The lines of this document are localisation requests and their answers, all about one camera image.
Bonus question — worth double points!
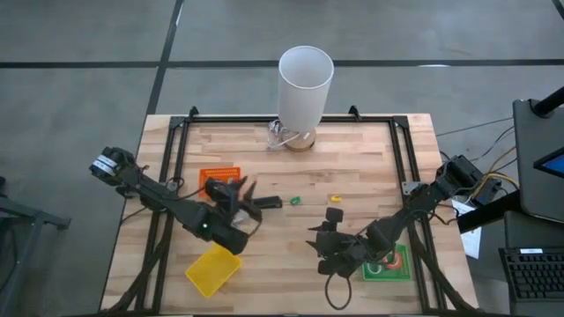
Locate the grey metal table frame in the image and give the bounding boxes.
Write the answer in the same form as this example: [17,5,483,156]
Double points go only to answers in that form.
[0,175,72,317]

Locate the wooden lamp base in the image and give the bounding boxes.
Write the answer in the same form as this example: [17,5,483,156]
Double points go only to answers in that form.
[284,128,317,153]

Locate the orange tape roll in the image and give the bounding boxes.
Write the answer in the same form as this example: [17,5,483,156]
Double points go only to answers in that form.
[382,252,404,271]

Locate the yellow floor cables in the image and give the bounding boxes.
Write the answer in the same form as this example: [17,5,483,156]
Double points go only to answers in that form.
[478,147,520,191]

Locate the black cable bundle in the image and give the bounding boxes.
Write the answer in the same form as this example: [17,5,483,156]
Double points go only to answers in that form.
[420,246,480,315]
[101,210,174,315]

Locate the black stand pole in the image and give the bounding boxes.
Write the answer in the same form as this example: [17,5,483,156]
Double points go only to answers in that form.
[531,85,564,118]

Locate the yellow plastic basket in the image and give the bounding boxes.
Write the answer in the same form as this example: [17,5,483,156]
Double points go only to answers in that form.
[184,242,243,299]

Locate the white bundled lamp cord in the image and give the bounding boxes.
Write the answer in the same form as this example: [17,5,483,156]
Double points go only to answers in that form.
[265,119,305,151]

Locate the black floor cables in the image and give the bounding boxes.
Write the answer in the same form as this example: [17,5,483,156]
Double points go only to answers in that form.
[435,116,516,166]

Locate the green plastic basket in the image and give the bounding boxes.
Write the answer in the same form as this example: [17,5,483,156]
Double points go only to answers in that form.
[360,243,412,283]

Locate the orange plastic basket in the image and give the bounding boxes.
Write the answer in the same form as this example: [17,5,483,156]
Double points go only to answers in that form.
[197,166,242,198]

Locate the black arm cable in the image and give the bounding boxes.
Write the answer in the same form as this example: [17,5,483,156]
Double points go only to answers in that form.
[165,175,208,202]
[323,270,353,312]

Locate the white cylindrical lamp shade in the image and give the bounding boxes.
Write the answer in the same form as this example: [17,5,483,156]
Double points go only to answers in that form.
[277,45,335,134]

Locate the dark grey box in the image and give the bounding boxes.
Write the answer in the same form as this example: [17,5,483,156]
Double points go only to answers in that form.
[503,210,564,250]

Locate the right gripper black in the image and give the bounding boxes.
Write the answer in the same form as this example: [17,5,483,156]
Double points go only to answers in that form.
[306,207,367,278]

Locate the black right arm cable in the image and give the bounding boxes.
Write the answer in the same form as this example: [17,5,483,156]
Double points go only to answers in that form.
[323,270,353,312]

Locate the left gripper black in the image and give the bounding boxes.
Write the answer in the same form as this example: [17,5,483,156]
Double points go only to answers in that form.
[204,176,264,222]

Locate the black keyboard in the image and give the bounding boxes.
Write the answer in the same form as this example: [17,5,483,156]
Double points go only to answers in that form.
[498,246,564,306]

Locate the grey monitor back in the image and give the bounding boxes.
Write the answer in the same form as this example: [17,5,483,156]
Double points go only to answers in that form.
[512,99,564,225]

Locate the black stapler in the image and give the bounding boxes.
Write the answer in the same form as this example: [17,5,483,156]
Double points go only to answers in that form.
[253,195,284,210]

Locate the black stand beam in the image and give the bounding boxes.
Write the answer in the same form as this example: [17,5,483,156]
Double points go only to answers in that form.
[456,189,522,234]

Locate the white paper sheet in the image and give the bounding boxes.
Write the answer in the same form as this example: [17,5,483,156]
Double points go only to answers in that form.
[451,198,482,260]

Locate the black aluminium table frame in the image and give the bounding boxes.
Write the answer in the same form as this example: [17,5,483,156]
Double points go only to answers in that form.
[131,105,446,316]

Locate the tablet with blue screen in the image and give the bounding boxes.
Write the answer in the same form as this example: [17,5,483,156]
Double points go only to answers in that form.
[532,147,564,180]

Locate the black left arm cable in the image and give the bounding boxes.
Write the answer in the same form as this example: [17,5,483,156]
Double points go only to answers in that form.
[165,175,208,202]

